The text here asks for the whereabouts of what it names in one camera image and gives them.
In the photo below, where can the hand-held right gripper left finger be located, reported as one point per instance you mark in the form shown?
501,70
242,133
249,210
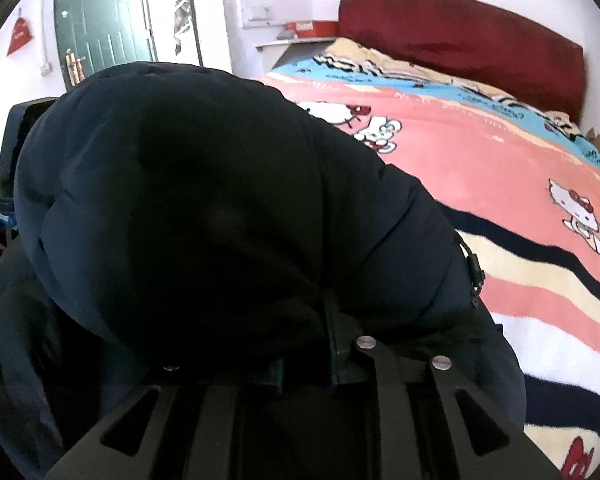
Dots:
180,410

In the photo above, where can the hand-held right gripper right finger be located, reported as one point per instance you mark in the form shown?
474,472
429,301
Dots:
380,375

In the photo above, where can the dark navy puffer jacket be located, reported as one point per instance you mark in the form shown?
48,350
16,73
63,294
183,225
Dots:
180,185

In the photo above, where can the red hanging decoration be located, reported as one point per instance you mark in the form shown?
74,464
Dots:
20,35

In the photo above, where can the green door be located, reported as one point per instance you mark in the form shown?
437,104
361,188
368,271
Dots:
105,15

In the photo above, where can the paper cutout window sticker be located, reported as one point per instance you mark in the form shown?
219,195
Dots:
182,20

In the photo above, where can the pink cartoon cat blanket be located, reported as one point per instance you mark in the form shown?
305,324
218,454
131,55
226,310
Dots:
480,170

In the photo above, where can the red box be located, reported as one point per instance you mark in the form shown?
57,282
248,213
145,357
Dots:
310,27

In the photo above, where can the dark red headboard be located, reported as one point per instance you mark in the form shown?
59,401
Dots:
455,35

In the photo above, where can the white wall socket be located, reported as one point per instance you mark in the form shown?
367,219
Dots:
46,69

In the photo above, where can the white wall switch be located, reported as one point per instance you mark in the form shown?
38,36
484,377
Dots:
258,13

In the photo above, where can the white wall shelf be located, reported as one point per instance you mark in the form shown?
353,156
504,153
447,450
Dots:
290,47

